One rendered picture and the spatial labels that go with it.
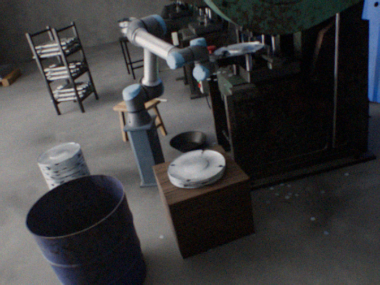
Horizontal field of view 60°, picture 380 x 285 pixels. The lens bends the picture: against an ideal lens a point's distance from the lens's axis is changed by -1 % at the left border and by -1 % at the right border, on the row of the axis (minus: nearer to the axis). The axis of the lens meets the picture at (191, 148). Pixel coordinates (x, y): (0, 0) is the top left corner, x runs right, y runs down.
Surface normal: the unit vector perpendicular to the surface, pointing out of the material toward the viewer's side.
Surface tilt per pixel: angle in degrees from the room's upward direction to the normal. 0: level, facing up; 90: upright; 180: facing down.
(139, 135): 90
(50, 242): 92
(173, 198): 0
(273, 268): 0
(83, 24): 90
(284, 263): 0
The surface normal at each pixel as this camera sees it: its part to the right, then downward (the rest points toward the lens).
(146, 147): -0.11, 0.50
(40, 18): 0.18, 0.45
